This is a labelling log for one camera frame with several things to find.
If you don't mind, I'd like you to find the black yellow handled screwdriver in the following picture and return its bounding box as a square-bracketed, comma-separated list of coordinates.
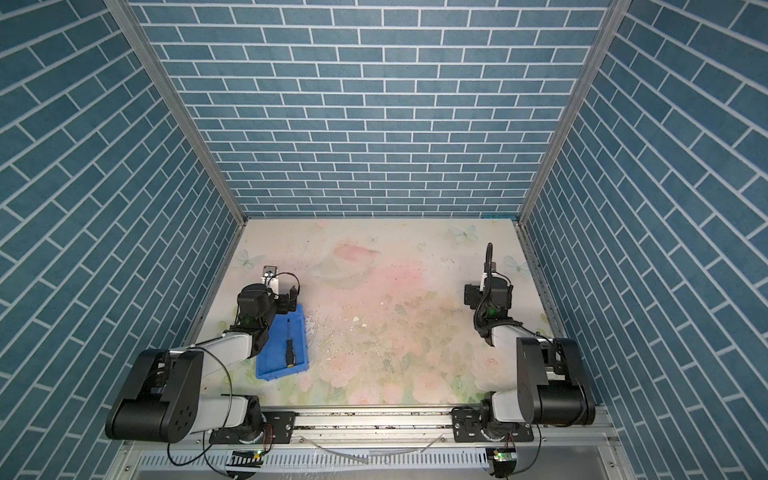
[285, 319, 296, 368]

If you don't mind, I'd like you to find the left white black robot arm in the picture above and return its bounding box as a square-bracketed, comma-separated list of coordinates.
[105, 280, 301, 444]

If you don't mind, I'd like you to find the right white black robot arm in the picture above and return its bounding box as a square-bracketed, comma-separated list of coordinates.
[463, 274, 596, 433]

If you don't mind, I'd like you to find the blue plastic bin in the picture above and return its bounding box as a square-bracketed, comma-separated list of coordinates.
[256, 305, 309, 381]

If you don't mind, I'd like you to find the left green circuit board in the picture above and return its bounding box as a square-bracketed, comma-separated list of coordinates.
[226, 450, 265, 470]

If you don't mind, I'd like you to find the green circuit board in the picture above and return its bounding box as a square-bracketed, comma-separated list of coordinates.
[487, 448, 518, 463]
[226, 450, 265, 470]

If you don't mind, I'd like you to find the right green circuit board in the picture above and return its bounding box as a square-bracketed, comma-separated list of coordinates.
[487, 448, 518, 463]

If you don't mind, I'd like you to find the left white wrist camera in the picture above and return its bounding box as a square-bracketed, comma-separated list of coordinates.
[261, 265, 278, 288]

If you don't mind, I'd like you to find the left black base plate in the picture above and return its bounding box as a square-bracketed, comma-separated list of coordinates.
[208, 411, 297, 447]

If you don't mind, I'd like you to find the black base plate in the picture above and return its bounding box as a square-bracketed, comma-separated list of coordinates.
[450, 406, 534, 443]
[208, 411, 297, 447]

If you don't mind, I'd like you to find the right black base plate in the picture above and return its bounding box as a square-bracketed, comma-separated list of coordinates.
[450, 406, 534, 443]

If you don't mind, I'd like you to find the aluminium mounting rail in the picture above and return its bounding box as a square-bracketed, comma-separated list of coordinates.
[106, 406, 634, 479]

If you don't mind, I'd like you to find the white vented cable duct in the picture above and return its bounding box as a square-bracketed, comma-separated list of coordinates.
[137, 449, 490, 474]

